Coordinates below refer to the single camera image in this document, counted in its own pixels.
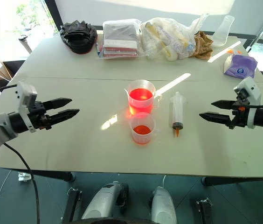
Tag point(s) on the small orange cap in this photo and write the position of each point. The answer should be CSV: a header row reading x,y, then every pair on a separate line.
x,y
230,50

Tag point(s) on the blue marker pen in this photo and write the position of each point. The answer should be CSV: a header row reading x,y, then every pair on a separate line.
x,y
97,48

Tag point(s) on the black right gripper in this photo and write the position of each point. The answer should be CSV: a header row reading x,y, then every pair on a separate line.
x,y
240,112

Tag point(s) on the purple tissue pack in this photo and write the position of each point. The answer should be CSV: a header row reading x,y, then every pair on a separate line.
x,y
240,66

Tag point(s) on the bagged stack of boxes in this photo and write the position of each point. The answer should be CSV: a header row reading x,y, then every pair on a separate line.
x,y
119,39

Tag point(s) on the brown crumpled cloth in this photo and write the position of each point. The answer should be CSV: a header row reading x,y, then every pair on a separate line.
x,y
203,45

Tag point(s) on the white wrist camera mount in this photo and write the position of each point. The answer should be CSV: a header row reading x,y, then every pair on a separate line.
x,y
25,98
250,93

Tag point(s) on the clear conical flask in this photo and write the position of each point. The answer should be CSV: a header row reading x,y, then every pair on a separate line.
x,y
222,32

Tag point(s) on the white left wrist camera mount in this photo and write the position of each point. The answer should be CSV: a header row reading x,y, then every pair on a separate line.
x,y
25,98

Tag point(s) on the grey post with black cap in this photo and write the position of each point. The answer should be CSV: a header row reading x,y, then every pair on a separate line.
x,y
25,43

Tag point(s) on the clear plastic syringe orange tip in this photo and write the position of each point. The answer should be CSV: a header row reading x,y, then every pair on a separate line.
x,y
177,112

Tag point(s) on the large beaker with red liquid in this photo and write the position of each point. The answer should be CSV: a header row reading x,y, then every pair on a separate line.
x,y
141,98

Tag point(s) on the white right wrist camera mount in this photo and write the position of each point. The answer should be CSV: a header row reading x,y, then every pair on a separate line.
x,y
250,93

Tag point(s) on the small beaker with red liquid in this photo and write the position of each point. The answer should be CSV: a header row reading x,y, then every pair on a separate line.
x,y
142,130

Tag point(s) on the silver left robot leg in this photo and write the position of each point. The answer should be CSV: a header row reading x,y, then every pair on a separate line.
x,y
105,200

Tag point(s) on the black gloves pile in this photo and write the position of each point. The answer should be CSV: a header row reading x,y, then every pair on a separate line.
x,y
79,37

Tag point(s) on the black table leg bracket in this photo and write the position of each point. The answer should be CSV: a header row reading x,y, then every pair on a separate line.
x,y
72,205
205,210

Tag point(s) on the clear plastic bag of items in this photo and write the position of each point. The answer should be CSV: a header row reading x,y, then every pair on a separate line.
x,y
168,39

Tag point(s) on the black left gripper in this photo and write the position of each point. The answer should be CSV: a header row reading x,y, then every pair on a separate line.
x,y
39,116

